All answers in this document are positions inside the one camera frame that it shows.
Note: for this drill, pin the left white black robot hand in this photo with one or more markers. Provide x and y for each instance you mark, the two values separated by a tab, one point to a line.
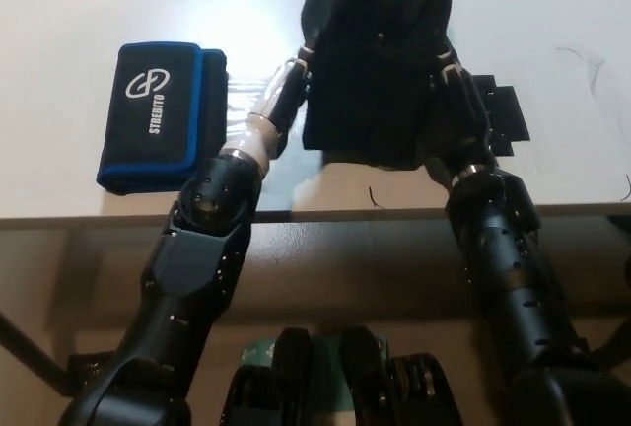
286	100

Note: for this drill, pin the black blue Strebito notebook pouch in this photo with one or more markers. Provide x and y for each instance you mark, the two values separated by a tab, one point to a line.
153	120

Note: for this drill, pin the clear tape patch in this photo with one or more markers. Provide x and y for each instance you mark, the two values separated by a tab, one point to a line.
241	100

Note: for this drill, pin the black metal table leg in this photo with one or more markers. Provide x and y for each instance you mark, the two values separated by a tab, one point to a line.
29	347

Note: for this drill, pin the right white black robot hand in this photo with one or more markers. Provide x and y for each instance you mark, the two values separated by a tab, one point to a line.
461	115

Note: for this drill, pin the dark teal black lunch bag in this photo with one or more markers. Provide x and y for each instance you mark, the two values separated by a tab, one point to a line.
374	76

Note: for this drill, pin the black table foot plate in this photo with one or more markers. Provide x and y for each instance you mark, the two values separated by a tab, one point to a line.
91	372

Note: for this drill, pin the black tape cross patch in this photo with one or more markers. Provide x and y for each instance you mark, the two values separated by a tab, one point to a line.
508	110

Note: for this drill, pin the clear plastic film sheet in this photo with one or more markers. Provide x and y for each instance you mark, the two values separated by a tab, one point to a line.
567	150

